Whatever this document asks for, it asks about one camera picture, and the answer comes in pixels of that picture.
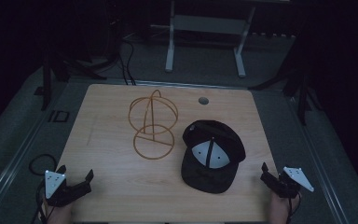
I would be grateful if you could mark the black tripod stand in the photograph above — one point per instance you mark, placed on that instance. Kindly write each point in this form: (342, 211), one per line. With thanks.
(48, 77)
(301, 90)

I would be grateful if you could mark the person's left hand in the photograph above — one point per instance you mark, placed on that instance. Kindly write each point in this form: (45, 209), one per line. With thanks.
(59, 214)

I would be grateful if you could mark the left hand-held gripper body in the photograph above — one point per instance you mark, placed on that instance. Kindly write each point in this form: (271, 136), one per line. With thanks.
(59, 191)

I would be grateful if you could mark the white metal stand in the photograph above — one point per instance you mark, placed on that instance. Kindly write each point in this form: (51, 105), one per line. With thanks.
(209, 25)

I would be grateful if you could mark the black rectangular floor frame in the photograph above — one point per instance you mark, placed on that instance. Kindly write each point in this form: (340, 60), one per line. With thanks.
(59, 116)

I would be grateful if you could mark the person's right hand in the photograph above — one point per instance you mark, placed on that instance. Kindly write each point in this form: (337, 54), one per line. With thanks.
(281, 210)

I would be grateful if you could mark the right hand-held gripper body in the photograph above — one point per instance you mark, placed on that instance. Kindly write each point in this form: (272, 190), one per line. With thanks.
(287, 183)

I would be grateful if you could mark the black baseball cap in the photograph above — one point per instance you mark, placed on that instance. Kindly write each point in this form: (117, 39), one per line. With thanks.
(211, 155)

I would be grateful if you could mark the grey round table grommet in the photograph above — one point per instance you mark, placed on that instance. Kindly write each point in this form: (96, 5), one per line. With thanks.
(203, 100)

